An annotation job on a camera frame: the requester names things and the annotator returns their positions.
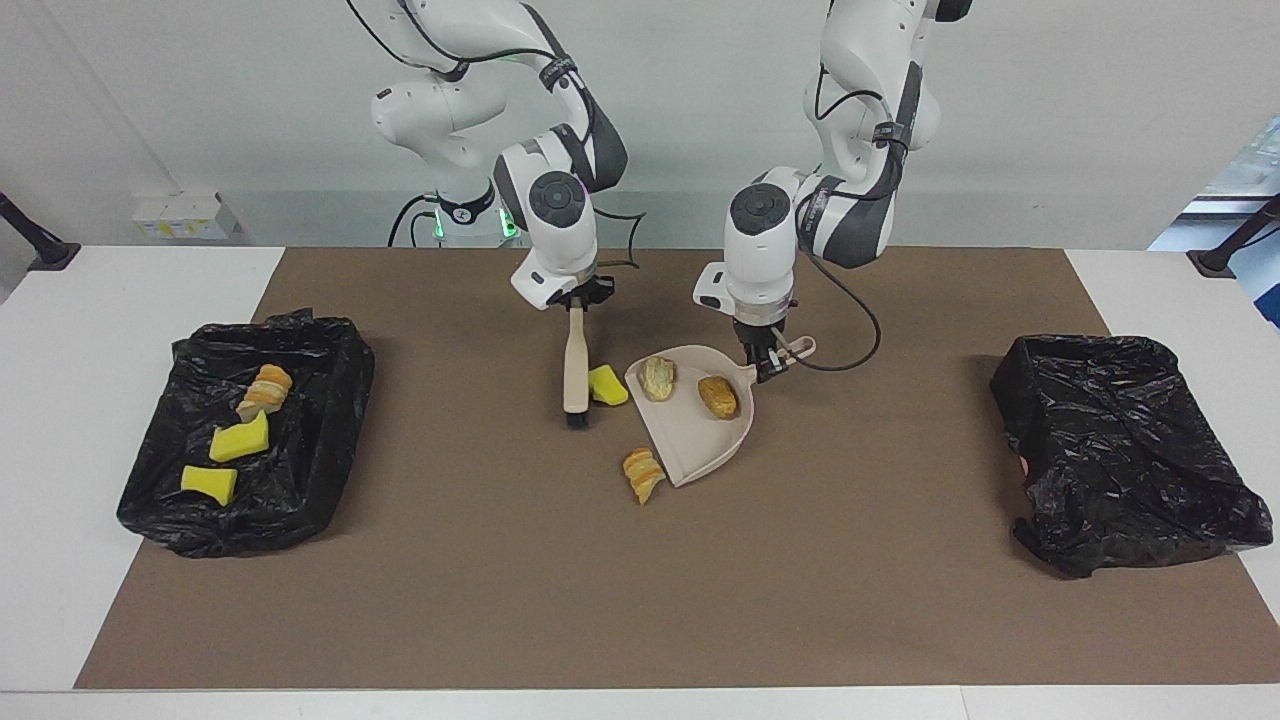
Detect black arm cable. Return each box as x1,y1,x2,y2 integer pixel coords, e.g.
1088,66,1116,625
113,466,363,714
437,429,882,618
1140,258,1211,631
345,0,646,273
795,60,926,373

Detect brown table mat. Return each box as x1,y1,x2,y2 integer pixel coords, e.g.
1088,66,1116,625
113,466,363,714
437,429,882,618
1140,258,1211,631
75,247,1280,691

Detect bin lined with black bag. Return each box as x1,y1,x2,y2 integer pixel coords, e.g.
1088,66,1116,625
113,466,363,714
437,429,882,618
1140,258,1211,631
116,310,377,559
990,334,1275,579

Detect white power strip box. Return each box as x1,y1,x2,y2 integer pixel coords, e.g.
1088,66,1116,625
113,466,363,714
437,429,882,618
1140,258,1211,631
132,192,241,241

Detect round brown bun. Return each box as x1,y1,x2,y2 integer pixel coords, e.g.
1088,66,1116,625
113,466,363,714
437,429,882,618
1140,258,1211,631
697,375,740,421

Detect yellow sponge piece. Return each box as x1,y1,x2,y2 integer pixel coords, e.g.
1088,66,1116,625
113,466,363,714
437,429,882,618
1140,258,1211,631
208,411,271,464
587,364,631,408
180,465,239,507

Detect small striped croissant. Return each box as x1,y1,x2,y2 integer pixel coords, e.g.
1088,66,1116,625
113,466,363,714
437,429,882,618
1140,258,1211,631
622,447,667,506

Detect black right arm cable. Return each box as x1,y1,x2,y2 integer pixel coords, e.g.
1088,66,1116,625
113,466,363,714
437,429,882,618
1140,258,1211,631
345,0,646,273

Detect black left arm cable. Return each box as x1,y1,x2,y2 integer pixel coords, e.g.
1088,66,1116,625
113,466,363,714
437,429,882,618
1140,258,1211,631
795,60,926,373

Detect black stand foot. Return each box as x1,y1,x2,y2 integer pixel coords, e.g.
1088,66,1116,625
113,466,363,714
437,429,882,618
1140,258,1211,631
0,190,81,273
1187,192,1280,279

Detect beige hand brush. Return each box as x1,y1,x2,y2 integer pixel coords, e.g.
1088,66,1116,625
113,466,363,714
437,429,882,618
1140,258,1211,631
562,300,593,431

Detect bread chunk with tan crust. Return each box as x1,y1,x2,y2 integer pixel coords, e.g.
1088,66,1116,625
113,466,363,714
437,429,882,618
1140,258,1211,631
236,364,294,419

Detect beige plastic dustpan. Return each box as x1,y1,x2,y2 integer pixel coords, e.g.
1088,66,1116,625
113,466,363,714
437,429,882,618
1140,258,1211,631
624,336,817,489

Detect black right base cables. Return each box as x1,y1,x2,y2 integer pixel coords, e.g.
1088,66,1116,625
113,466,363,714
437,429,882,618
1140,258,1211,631
387,193,442,248

